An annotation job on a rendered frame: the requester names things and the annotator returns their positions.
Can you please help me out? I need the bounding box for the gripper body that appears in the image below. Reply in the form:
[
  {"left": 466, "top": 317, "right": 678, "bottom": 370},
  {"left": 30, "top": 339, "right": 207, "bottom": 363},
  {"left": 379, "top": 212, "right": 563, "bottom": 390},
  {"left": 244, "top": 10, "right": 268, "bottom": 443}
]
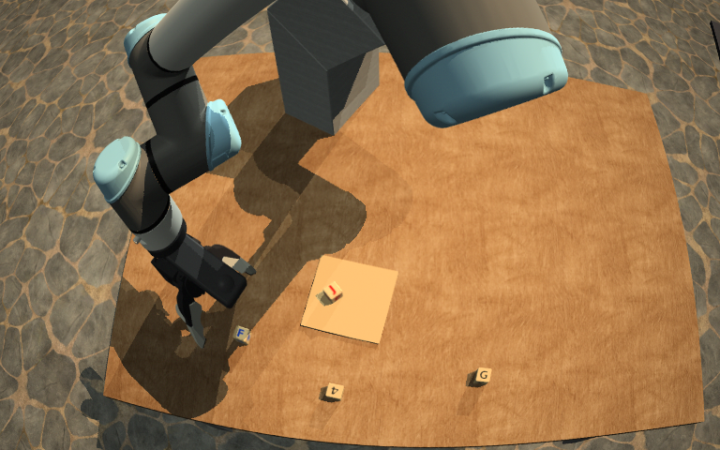
[{"left": 147, "top": 218, "right": 205, "bottom": 298}]

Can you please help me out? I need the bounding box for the beige letter block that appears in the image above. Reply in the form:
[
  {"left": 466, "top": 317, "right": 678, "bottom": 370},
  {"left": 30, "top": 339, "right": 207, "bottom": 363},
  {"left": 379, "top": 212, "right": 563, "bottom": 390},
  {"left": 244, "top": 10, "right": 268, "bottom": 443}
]
[
  {"left": 233, "top": 325, "right": 251, "bottom": 345},
  {"left": 322, "top": 281, "right": 343, "bottom": 304},
  {"left": 326, "top": 383, "right": 344, "bottom": 400},
  {"left": 473, "top": 367, "right": 491, "bottom": 384}
]

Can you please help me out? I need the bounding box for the light orange mat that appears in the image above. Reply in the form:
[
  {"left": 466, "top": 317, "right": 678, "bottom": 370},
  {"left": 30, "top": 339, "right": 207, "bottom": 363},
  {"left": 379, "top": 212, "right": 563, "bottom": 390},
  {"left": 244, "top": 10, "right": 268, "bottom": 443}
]
[{"left": 301, "top": 255, "right": 398, "bottom": 344}]

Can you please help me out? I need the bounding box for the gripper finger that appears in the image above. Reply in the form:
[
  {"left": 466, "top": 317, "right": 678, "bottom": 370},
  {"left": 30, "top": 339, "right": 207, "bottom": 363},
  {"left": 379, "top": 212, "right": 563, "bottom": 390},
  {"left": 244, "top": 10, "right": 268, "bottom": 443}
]
[
  {"left": 175, "top": 287, "right": 206, "bottom": 349},
  {"left": 209, "top": 244, "right": 257, "bottom": 276}
]

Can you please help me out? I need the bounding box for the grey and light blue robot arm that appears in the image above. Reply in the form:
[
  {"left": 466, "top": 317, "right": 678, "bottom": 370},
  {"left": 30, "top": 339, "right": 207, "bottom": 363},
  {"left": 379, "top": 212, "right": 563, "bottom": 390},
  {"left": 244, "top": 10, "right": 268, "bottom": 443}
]
[{"left": 93, "top": 0, "right": 568, "bottom": 308}]

